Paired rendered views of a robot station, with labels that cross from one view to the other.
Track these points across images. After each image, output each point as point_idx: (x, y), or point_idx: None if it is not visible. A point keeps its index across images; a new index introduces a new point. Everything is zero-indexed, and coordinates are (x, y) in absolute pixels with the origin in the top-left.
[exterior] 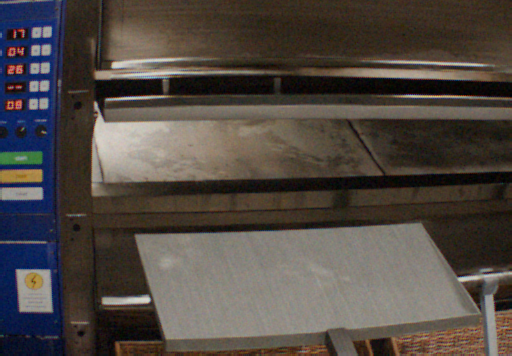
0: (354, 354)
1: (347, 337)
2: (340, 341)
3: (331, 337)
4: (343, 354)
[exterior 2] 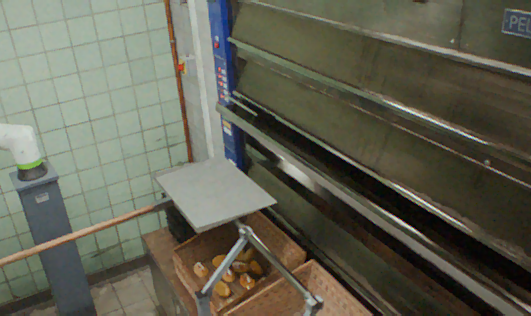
0: (154, 204)
1: (165, 200)
2: (162, 199)
3: (164, 197)
4: (154, 202)
